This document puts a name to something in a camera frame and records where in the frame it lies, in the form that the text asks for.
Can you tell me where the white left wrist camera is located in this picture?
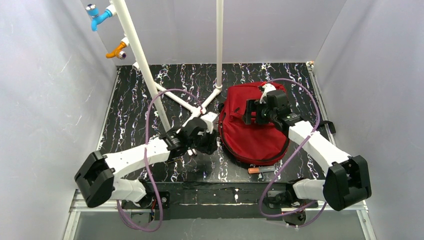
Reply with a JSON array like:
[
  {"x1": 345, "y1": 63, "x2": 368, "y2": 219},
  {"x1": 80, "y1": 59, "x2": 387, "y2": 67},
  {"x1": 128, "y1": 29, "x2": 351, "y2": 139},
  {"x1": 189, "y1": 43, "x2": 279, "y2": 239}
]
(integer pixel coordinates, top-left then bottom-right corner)
[{"x1": 188, "y1": 106, "x2": 219, "y2": 134}]

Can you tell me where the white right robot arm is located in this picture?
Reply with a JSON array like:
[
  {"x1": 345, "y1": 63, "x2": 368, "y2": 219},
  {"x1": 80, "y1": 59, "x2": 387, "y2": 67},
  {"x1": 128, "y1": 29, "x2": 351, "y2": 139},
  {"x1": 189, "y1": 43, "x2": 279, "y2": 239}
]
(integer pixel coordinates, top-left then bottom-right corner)
[{"x1": 243, "y1": 87, "x2": 372, "y2": 211}]

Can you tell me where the orange capped grey marker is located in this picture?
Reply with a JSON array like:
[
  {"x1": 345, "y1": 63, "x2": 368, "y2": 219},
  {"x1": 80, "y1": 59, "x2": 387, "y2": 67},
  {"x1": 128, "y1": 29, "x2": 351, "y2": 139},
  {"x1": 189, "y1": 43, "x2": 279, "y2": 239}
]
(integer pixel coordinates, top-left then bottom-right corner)
[{"x1": 247, "y1": 165, "x2": 276, "y2": 175}]

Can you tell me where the blue pipe fitting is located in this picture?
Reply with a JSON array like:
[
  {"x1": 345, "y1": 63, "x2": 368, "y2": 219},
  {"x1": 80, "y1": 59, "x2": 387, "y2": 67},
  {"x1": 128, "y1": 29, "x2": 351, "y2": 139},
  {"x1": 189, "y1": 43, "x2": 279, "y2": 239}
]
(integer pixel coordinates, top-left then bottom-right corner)
[{"x1": 85, "y1": 3, "x2": 117, "y2": 32}]

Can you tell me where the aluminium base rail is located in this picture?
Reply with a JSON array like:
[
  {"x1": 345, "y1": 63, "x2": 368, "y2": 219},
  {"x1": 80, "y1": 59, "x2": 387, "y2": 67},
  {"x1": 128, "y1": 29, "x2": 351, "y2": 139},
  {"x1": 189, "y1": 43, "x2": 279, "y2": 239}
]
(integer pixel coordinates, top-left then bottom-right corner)
[{"x1": 62, "y1": 59, "x2": 369, "y2": 240}]

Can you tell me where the red student backpack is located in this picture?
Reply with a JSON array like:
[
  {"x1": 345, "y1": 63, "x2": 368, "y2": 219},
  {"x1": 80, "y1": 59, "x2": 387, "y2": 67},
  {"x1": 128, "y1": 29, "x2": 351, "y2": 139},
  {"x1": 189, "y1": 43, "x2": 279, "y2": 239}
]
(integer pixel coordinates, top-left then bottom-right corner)
[{"x1": 218, "y1": 82, "x2": 291, "y2": 166}]

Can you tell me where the white PVC pipe frame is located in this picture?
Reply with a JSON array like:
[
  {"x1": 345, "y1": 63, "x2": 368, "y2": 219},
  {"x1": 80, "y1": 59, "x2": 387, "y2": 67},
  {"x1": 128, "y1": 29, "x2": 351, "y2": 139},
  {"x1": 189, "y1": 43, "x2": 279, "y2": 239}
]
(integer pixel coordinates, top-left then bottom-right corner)
[{"x1": 110, "y1": 0, "x2": 224, "y2": 118}]

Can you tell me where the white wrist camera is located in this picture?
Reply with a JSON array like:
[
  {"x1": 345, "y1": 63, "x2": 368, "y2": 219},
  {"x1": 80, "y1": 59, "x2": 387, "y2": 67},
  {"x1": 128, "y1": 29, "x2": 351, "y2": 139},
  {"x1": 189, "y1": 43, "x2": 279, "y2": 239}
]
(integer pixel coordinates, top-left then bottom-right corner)
[
  {"x1": 188, "y1": 106, "x2": 219, "y2": 134},
  {"x1": 258, "y1": 82, "x2": 276, "y2": 104}
]

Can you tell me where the orange pipe fitting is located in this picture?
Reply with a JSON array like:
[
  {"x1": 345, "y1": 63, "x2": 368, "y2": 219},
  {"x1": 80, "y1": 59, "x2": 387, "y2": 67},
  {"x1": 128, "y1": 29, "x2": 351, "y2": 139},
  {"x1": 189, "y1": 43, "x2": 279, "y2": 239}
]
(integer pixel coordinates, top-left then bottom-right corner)
[{"x1": 105, "y1": 41, "x2": 127, "y2": 60}]

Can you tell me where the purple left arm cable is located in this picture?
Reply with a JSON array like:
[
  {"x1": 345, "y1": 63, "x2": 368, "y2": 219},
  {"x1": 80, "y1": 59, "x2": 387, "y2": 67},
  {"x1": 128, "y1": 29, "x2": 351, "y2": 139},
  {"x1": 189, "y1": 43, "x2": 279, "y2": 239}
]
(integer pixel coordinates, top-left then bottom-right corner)
[{"x1": 115, "y1": 88, "x2": 205, "y2": 233}]

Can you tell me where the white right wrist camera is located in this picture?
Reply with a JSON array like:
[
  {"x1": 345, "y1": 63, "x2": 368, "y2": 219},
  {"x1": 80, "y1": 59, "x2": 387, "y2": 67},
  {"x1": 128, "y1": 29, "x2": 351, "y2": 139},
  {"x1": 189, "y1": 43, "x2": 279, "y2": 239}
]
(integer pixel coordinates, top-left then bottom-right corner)
[{"x1": 258, "y1": 82, "x2": 276, "y2": 104}]

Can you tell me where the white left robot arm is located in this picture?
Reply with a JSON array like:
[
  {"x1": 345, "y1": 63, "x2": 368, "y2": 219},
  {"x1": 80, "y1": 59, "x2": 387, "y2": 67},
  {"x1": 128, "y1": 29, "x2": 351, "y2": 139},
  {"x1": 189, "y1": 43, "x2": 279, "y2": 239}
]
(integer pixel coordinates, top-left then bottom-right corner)
[{"x1": 74, "y1": 112, "x2": 218, "y2": 208}]

